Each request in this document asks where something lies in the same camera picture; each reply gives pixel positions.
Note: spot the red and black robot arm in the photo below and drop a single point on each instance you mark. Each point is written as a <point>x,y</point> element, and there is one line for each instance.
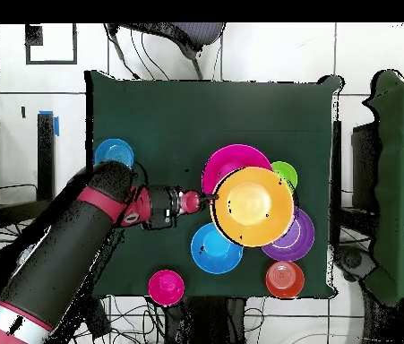
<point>54,258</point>

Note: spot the large pink bowl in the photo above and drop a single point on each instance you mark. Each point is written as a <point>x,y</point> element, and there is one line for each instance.
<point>230,157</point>

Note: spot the black square floor frame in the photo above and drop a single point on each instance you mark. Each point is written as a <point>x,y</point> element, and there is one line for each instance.
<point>51,62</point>

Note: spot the grey mesh office chair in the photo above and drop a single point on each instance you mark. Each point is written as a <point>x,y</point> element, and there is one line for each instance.
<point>194,32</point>

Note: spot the black metal stand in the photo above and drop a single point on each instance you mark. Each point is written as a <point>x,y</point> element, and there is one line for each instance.
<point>45,154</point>

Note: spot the medium blue bowl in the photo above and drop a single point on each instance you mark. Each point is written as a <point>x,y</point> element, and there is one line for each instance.
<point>212,254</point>

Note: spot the black power strip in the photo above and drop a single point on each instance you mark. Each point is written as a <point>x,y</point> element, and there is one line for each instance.
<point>97,319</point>

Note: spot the blue tape strip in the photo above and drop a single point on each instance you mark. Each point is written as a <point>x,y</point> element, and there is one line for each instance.
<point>56,127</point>

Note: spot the small blue bowl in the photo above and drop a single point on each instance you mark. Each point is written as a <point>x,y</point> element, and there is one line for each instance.
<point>113,152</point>

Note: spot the dark green tablecloth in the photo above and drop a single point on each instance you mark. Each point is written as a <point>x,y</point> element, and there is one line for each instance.
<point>205,107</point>

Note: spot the black chair base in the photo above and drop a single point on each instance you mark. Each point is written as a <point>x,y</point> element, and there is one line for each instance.
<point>352,259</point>

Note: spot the small pink-red bowl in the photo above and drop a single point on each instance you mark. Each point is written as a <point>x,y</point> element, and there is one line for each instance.
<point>166,287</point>

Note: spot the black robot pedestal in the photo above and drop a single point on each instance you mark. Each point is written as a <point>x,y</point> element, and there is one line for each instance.
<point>205,322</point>

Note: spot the purple bowl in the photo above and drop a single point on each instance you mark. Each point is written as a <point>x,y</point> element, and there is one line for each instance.
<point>303,236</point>

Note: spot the green cloth side table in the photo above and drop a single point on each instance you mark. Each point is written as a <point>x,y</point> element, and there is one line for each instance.
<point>402,143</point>

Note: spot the large orange bowl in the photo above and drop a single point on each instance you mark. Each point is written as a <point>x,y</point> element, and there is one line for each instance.
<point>251,208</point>

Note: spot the small green bowl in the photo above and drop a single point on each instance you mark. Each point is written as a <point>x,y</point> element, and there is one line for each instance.
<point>287,172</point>

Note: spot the small orange bowl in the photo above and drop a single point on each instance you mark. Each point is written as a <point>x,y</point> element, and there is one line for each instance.
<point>284,279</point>

